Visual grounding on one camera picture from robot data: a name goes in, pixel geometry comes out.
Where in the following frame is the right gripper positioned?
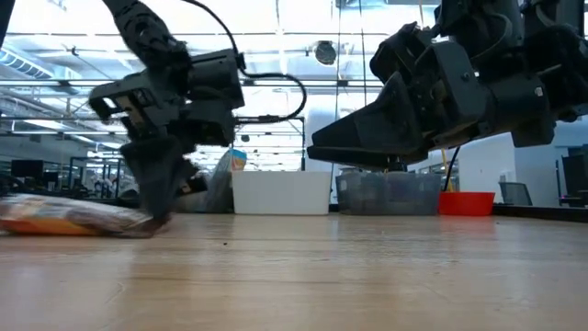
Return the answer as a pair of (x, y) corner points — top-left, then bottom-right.
(306, 40), (558, 170)

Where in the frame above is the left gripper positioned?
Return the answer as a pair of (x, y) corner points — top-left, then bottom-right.
(89, 71), (238, 224)

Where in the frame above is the blue-edged ramen packet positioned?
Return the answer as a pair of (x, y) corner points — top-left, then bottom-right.
(204, 147), (248, 213)

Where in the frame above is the orange ramen packet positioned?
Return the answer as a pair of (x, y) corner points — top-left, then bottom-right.
(0, 192), (170, 239)

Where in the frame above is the translucent grey plastic bin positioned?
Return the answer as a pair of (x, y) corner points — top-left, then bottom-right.
(173, 172), (235, 214)
(334, 170), (443, 216)

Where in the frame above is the white plastic bin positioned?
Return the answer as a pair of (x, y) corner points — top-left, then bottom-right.
(231, 170), (333, 216)

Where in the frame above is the red plastic bowl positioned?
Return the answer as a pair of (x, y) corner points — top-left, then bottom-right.
(438, 191), (496, 217)

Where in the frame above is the grey mesh office chair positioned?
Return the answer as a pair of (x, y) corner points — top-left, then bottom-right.
(499, 182), (534, 207)

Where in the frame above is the long black arm cable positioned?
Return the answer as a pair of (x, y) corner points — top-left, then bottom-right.
(442, 145), (463, 192)

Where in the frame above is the black ceiling cable reel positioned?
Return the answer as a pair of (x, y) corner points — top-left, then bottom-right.
(313, 40), (339, 67)

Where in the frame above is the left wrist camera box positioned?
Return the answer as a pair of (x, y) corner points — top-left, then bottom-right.
(187, 48), (246, 111)

